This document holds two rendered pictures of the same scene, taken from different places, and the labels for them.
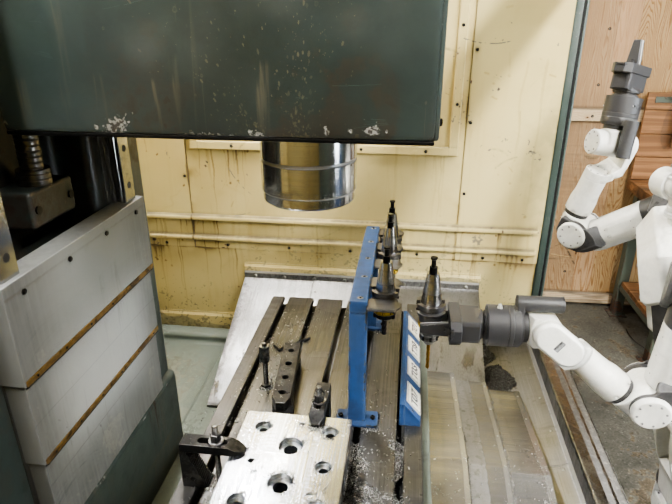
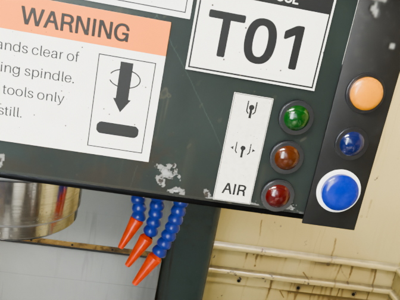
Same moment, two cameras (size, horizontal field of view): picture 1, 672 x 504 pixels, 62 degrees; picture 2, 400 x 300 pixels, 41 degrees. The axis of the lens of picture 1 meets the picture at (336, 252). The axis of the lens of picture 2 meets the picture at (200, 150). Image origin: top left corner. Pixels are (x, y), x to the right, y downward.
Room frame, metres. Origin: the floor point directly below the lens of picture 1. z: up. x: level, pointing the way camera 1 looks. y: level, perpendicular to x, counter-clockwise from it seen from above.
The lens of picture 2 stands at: (0.97, -0.56, 1.78)
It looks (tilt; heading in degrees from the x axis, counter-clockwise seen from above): 16 degrees down; 75
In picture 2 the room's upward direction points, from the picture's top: 11 degrees clockwise
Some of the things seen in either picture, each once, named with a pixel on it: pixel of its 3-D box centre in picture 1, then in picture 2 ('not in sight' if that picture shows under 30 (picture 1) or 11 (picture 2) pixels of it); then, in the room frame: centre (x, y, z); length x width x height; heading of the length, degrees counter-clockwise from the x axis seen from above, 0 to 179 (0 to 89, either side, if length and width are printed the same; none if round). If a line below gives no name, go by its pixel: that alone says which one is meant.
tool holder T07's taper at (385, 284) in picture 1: (386, 275); not in sight; (1.12, -0.11, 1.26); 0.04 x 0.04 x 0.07
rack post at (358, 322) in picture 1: (357, 367); not in sight; (1.07, -0.05, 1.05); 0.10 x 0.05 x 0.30; 83
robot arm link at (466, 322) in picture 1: (477, 323); not in sight; (1.04, -0.30, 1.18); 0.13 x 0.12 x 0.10; 173
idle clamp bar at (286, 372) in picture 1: (287, 380); not in sight; (1.18, 0.12, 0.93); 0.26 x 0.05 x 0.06; 178
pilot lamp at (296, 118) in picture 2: not in sight; (296, 117); (1.14, -0.19, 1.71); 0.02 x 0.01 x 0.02; 173
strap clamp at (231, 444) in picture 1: (214, 454); not in sight; (0.88, 0.25, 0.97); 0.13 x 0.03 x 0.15; 83
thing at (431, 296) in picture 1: (432, 287); not in sight; (1.05, -0.20, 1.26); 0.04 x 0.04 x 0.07
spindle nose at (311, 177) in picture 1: (309, 163); (13, 162); (0.92, 0.05, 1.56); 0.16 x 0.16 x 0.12
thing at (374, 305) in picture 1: (384, 305); not in sight; (1.06, -0.10, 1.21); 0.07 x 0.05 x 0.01; 83
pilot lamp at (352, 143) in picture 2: not in sight; (351, 143); (1.19, -0.20, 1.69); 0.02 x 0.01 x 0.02; 173
